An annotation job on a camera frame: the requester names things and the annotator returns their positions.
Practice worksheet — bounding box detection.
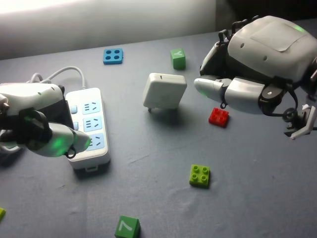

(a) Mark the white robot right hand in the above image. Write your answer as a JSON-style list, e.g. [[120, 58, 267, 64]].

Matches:
[[194, 15, 317, 115]]

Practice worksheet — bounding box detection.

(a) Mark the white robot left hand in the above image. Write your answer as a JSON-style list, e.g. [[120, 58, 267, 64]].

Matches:
[[0, 82, 92, 160]]

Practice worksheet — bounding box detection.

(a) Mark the white power strip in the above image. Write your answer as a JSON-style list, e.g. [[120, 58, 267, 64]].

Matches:
[[64, 87, 111, 174]]

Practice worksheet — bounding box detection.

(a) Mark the white charger adapter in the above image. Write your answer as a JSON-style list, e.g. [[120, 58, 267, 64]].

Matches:
[[142, 72, 188, 114]]

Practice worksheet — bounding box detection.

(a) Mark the blue four-hole block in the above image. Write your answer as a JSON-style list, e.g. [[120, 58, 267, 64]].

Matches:
[[103, 48, 124, 65]]

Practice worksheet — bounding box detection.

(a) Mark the red stud brick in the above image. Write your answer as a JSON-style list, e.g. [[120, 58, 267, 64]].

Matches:
[[208, 107, 230, 128]]

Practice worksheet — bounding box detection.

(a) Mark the green cube letter Y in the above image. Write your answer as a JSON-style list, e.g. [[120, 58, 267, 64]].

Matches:
[[169, 48, 186, 70]]

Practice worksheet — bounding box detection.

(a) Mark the grey table cloth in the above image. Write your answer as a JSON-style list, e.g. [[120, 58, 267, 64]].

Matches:
[[0, 31, 317, 238]]

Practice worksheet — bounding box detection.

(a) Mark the lime green stud brick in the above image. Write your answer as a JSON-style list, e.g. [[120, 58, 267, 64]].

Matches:
[[189, 164, 211, 189]]

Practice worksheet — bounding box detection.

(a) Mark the green cube number 7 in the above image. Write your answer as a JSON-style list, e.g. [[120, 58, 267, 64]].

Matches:
[[114, 215, 141, 238]]

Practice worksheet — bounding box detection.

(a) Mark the white power strip cable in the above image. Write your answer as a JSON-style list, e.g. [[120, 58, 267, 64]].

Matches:
[[0, 65, 88, 152]]

